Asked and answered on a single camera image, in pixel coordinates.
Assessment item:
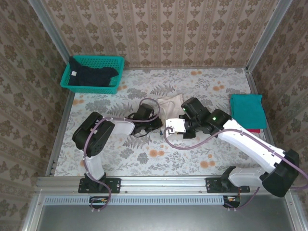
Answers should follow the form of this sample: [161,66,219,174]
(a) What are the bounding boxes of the grey slotted cable duct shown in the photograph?
[44,194,226,205]

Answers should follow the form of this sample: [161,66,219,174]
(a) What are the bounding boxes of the aluminium frame post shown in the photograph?
[27,0,80,74]
[246,0,294,73]

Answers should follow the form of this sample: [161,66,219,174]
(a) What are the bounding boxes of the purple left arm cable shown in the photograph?
[83,98,161,214]

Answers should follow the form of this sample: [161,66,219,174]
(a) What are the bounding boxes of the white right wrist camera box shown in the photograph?
[165,117,186,134]

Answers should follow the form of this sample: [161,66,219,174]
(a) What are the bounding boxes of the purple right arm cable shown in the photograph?
[163,126,308,212]

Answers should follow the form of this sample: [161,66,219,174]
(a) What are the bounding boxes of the white daisy print t-shirt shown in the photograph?
[157,94,185,136]

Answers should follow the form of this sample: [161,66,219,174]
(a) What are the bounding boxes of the aluminium table side rail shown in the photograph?
[245,71,285,175]
[45,91,74,176]

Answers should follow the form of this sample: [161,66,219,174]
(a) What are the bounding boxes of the teal plastic basket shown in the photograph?
[59,55,125,94]

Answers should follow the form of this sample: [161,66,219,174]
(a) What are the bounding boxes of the folded teal t-shirt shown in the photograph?
[230,93,267,130]

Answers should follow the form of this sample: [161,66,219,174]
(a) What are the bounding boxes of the navy blue t-shirt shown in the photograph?
[68,57,120,87]

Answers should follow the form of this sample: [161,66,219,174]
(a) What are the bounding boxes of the floral patterned table cover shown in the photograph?
[54,67,277,176]

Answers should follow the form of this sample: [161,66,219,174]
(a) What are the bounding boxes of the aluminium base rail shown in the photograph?
[35,175,296,194]

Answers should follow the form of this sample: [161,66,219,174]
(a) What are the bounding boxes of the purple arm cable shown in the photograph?
[163,126,308,212]
[83,98,161,214]

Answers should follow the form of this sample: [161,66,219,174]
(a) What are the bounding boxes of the grey metal panel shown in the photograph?
[20,192,308,231]

